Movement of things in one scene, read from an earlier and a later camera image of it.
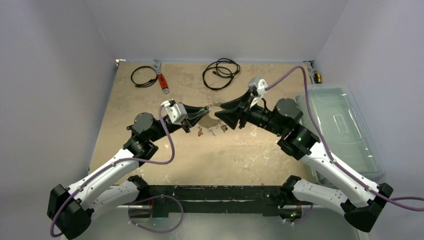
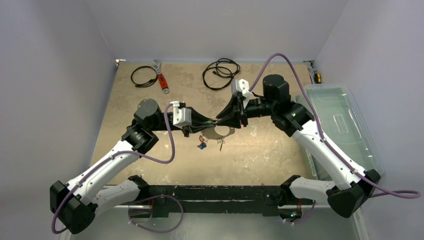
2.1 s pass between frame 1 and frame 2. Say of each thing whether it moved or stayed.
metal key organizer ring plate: moved
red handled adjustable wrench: stayed
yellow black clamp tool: stayed
